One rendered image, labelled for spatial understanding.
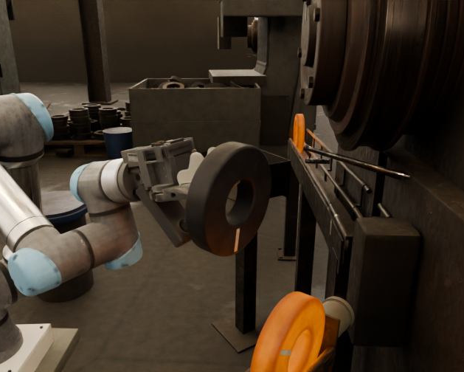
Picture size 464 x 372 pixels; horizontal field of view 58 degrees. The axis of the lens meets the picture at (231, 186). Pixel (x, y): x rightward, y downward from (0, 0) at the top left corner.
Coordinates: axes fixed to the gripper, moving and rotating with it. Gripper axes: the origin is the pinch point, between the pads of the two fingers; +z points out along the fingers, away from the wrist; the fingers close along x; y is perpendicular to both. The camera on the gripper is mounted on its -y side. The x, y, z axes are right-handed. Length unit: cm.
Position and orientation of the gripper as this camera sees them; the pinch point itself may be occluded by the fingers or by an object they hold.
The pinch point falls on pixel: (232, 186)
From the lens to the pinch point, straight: 56.7
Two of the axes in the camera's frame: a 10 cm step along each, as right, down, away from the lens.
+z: 7.7, -0.5, -6.4
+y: -2.1, -9.6, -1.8
